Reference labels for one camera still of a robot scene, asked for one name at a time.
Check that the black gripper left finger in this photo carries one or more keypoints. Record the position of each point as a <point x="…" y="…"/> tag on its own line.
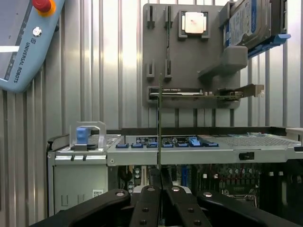
<point x="146" y="208"/>

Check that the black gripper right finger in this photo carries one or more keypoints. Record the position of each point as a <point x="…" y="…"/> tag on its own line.
<point x="180" y="208"/>

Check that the blue card retention clip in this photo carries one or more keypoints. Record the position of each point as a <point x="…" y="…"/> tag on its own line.
<point x="194" y="141"/>
<point x="167" y="145"/>
<point x="151" y="145"/>
<point x="182" y="145"/>
<point x="137" y="145"/>
<point x="122" y="145"/>

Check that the green motherboard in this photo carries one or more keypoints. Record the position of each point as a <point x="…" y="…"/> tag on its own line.
<point x="236" y="175"/>

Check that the grey power supply unit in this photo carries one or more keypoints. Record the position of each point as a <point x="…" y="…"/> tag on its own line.
<point x="78" y="179"/>

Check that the blue case release latch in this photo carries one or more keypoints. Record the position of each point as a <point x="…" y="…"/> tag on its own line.
<point x="81" y="136"/>

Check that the black graphics card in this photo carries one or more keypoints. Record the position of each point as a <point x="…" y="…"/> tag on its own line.
<point x="180" y="91"/>

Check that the grey parts rack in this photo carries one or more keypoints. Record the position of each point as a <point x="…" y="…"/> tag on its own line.
<point x="189" y="59"/>

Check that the silver spare CPU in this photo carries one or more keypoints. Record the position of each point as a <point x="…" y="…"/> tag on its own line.
<point x="194" y="22"/>

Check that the blue grey teach pendant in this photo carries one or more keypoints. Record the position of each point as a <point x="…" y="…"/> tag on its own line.
<point x="28" y="59"/>

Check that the silver hard disk blue label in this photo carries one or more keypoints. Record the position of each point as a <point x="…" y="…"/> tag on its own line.
<point x="241" y="23"/>

